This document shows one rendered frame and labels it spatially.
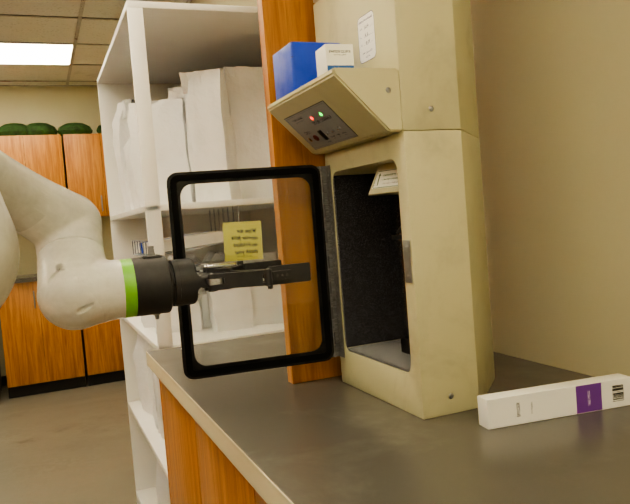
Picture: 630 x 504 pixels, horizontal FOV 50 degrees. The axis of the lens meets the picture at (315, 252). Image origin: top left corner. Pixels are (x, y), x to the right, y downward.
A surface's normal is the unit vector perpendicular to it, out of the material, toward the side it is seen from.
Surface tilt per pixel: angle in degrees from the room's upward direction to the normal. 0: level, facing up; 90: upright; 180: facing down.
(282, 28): 90
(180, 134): 85
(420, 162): 90
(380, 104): 90
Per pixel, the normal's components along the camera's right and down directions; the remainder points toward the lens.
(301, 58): 0.38, 0.02
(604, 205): -0.92, 0.09
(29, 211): 0.67, 0.47
